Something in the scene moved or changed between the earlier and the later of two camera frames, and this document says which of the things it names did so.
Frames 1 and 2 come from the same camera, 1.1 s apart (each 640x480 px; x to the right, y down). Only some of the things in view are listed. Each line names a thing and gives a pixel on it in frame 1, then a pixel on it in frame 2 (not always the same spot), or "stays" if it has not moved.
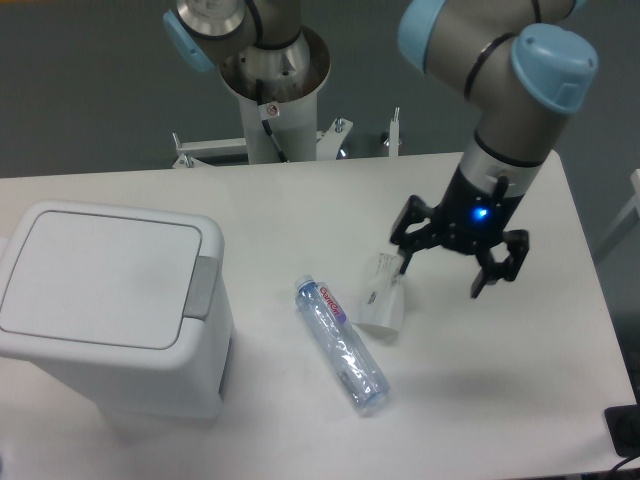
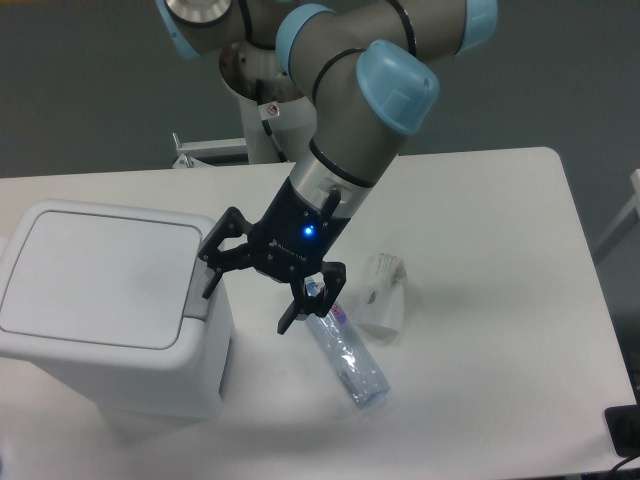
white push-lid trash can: (135, 306) stays
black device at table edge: (624, 427) stays
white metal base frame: (198, 152) stays
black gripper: (472, 218) to (289, 239)
